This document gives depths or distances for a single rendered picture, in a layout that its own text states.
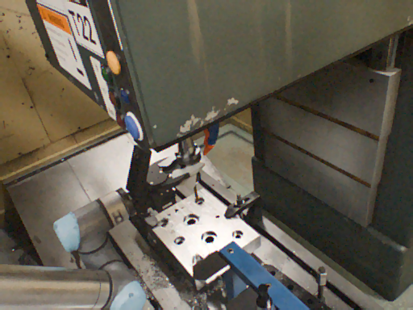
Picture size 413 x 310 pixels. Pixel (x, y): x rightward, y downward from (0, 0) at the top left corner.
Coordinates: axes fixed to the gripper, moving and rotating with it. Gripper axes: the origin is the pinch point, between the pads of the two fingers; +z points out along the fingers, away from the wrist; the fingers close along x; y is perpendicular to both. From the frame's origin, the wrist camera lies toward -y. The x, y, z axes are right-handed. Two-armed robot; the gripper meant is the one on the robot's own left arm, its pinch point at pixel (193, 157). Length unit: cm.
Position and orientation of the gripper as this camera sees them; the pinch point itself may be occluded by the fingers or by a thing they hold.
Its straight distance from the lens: 92.2
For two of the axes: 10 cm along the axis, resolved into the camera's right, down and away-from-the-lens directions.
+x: 5.7, 4.1, -7.1
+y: 1.5, 8.0, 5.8
